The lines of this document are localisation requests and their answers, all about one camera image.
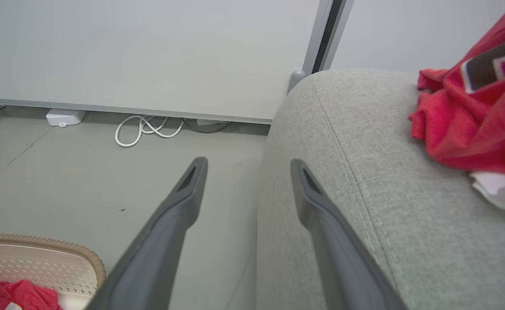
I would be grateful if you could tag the white power adapter box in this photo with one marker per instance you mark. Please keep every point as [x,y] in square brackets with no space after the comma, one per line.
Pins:
[65,117]

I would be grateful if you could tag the wide white partition panel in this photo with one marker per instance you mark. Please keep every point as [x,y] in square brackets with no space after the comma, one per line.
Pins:
[149,51]

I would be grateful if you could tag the plain red garment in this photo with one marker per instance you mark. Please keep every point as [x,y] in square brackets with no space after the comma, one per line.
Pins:
[20,295]

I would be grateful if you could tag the short grey partition leg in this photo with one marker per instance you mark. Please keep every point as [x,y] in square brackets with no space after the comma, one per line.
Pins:
[295,82]

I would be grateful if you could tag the red jersey with black print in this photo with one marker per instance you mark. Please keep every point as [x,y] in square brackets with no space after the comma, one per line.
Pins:
[480,120]

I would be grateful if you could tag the narrow white partition panel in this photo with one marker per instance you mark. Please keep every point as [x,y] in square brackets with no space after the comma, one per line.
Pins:
[407,30]

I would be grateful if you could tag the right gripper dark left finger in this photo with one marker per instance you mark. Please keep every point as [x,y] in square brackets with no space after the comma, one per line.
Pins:
[166,241]

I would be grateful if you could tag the beige plastic laundry basket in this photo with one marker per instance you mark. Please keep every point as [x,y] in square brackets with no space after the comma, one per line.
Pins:
[41,262]

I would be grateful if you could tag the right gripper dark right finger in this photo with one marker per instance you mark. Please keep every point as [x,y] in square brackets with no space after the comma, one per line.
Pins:
[338,258]

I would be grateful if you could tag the grey fabric sofa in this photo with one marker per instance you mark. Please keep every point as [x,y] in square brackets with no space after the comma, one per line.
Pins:
[407,215]

